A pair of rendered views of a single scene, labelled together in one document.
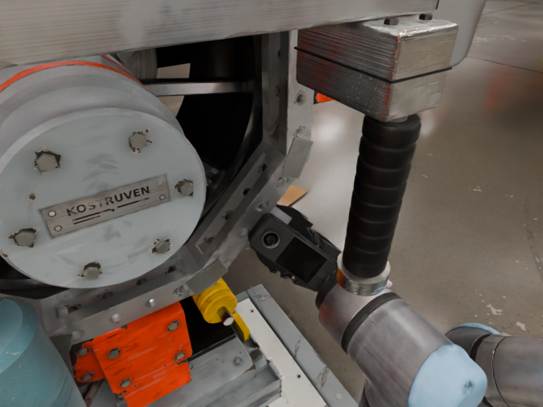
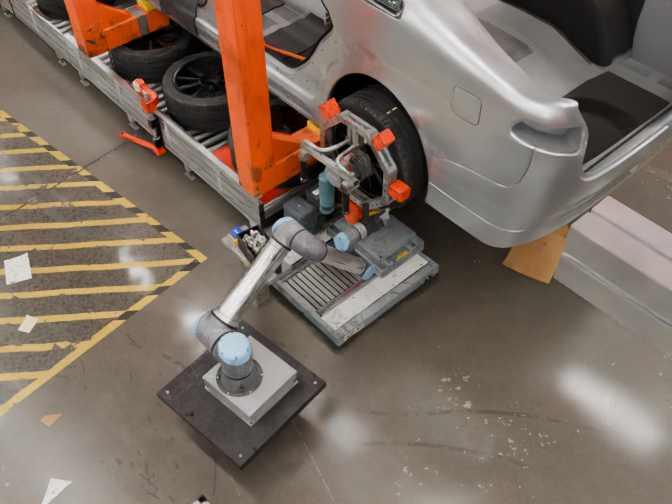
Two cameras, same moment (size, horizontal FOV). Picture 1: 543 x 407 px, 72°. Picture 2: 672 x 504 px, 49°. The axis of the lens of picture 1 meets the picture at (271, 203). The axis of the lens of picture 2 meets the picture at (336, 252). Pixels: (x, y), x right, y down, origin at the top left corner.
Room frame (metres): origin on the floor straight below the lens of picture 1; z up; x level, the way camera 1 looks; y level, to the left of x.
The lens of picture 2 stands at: (-0.27, -2.76, 3.46)
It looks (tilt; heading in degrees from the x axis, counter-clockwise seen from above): 48 degrees down; 81
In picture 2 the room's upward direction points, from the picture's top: straight up
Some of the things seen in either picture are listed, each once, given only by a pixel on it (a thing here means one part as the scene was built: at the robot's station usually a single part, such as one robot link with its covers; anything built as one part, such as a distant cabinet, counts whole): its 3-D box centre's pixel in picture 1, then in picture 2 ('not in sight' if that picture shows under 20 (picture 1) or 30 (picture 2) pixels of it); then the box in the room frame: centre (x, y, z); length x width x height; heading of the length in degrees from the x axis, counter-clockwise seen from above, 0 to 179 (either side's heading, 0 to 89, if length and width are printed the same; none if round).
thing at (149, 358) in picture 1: (137, 327); (360, 207); (0.37, 0.21, 0.48); 0.16 x 0.12 x 0.17; 32
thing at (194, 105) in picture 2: not in sight; (211, 90); (-0.43, 1.64, 0.39); 0.66 x 0.66 x 0.24
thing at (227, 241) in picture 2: not in sight; (256, 254); (-0.27, -0.01, 0.44); 0.43 x 0.17 x 0.03; 122
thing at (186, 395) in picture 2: not in sight; (244, 402); (-0.42, -0.76, 0.15); 0.60 x 0.60 x 0.30; 39
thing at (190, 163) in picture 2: not in sight; (203, 111); (-0.51, 1.75, 0.14); 2.47 x 0.85 x 0.27; 122
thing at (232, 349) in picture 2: not in sight; (234, 353); (-0.43, -0.76, 0.59); 0.17 x 0.15 x 0.18; 122
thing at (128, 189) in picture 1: (82, 145); (347, 167); (0.27, 0.15, 0.85); 0.21 x 0.14 x 0.14; 32
